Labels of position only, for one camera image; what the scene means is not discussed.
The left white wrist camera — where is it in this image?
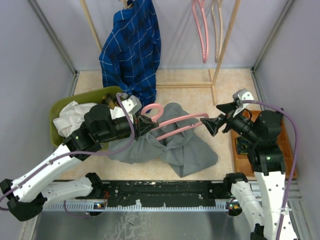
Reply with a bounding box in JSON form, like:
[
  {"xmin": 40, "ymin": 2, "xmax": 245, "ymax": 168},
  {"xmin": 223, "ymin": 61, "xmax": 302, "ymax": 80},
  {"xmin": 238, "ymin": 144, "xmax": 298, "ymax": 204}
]
[{"xmin": 121, "ymin": 95, "xmax": 142, "ymax": 115}]

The olive green plastic basket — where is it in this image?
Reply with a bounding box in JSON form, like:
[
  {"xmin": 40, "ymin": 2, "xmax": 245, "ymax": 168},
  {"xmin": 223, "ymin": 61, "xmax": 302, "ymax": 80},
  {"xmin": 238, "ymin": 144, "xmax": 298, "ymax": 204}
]
[{"xmin": 49, "ymin": 86, "xmax": 123, "ymax": 148}]

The blue plaid hanging shirt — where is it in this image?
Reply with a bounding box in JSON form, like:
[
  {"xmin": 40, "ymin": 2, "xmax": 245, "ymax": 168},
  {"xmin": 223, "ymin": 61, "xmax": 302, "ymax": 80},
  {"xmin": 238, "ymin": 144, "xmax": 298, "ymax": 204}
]
[{"xmin": 99, "ymin": 0, "xmax": 161, "ymax": 106}]

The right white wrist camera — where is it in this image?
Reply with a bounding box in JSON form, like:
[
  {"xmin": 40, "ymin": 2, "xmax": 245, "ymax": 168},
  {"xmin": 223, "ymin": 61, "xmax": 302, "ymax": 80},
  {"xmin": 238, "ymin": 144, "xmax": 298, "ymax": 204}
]
[{"xmin": 226, "ymin": 88, "xmax": 254, "ymax": 118}]

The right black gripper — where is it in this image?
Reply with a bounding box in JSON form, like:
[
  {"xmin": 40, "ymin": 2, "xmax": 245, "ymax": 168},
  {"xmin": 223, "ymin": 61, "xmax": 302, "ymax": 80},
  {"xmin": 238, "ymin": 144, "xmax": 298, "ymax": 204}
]
[{"xmin": 200, "ymin": 100, "xmax": 259, "ymax": 143}]

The wooden clothes rack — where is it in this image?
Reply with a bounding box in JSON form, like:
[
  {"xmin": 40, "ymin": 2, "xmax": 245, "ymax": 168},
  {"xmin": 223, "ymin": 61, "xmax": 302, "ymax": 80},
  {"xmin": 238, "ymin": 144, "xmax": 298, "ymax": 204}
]
[{"xmin": 78, "ymin": 0, "xmax": 243, "ymax": 106}]

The pink plastic hanger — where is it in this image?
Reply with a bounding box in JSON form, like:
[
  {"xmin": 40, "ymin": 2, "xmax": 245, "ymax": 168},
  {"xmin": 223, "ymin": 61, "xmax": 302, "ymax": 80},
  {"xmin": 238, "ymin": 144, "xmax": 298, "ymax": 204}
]
[{"xmin": 192, "ymin": 0, "xmax": 210, "ymax": 64}]

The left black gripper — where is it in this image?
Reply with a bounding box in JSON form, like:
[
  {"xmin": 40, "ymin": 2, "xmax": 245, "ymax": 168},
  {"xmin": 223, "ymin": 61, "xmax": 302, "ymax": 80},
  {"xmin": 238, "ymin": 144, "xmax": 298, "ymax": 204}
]
[{"xmin": 97, "ymin": 110, "xmax": 159, "ymax": 141}]

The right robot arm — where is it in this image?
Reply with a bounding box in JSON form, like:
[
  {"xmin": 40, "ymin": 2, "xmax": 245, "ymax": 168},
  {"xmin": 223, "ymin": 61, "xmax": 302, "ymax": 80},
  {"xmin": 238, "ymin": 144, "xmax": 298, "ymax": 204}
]
[{"xmin": 200, "ymin": 100, "xmax": 298, "ymax": 240}]

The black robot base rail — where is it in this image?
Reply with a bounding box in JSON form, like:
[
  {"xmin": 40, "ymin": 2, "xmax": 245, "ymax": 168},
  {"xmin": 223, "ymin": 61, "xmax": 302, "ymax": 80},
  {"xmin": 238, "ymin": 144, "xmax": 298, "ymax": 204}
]
[{"xmin": 47, "ymin": 178, "xmax": 253, "ymax": 217}]

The grey shirt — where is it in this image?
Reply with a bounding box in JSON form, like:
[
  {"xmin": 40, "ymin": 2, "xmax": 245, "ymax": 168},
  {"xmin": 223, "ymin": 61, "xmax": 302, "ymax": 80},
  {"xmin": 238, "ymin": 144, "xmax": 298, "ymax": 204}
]
[{"xmin": 109, "ymin": 118, "xmax": 218, "ymax": 178}]

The wooden compartment tray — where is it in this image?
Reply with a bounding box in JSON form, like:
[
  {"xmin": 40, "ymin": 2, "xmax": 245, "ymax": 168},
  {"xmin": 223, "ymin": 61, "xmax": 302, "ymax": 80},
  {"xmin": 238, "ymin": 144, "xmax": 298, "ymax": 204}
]
[{"xmin": 230, "ymin": 110, "xmax": 293, "ymax": 178}]

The light wooden hanger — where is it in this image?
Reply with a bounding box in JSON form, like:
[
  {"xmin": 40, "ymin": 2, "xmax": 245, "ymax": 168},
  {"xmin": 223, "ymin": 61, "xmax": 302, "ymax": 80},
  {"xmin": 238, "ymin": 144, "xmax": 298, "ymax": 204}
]
[{"xmin": 211, "ymin": 0, "xmax": 224, "ymax": 63}]

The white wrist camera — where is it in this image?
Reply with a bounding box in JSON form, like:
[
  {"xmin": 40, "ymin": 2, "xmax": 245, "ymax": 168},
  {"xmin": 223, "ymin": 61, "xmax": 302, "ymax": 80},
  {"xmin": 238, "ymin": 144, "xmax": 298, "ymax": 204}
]
[
  {"xmin": 121, "ymin": 95, "xmax": 142, "ymax": 115},
  {"xmin": 226, "ymin": 88, "xmax": 254, "ymax": 118}
]

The wooden hanger with blue shirt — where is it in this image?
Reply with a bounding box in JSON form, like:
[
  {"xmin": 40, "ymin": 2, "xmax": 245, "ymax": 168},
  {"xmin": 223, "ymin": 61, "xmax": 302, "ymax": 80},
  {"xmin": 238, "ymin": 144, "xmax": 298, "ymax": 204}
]
[{"xmin": 118, "ymin": 0, "xmax": 133, "ymax": 10}]

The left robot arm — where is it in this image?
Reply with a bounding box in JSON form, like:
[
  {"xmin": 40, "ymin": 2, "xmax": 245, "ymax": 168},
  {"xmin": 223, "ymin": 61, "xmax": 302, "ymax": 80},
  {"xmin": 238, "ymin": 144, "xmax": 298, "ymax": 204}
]
[{"xmin": 0, "ymin": 104, "xmax": 158, "ymax": 222}]

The white shirt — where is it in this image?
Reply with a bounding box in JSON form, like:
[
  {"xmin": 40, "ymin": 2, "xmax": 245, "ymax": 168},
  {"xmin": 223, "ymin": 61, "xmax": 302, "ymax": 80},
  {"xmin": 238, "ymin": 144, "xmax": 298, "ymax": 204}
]
[{"xmin": 52, "ymin": 101, "xmax": 133, "ymax": 138}]

